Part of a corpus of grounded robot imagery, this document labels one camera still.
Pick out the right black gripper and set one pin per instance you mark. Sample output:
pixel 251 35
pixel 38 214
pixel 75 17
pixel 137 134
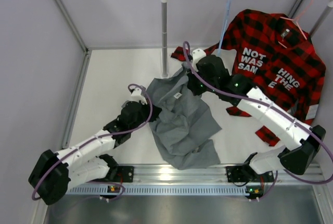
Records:
pixel 192 85

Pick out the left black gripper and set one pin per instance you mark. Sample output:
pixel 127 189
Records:
pixel 155 112

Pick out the grey button shirt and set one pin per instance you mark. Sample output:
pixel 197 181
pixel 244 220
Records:
pixel 185 125

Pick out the blue wire hanger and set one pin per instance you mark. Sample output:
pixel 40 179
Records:
pixel 224 26

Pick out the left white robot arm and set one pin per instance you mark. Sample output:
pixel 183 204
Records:
pixel 55 173

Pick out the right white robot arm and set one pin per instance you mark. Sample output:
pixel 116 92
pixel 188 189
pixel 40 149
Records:
pixel 301 142

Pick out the red black plaid shirt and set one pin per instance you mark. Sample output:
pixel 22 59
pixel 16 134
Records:
pixel 279 58

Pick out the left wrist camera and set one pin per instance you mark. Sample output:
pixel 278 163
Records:
pixel 138 95

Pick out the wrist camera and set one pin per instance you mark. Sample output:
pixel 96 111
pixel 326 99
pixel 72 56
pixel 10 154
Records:
pixel 196 54
pixel 138 95

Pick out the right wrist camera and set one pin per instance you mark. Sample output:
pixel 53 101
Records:
pixel 196 54

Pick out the aluminium frame post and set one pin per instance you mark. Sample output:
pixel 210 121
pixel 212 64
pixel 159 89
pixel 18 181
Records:
pixel 84 62

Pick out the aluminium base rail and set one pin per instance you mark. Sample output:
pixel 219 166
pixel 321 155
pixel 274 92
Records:
pixel 161 174

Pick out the perforated cable tray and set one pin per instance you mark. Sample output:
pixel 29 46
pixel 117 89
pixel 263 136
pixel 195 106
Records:
pixel 224 190

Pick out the pink wire hanger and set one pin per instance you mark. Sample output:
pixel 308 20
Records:
pixel 299 18

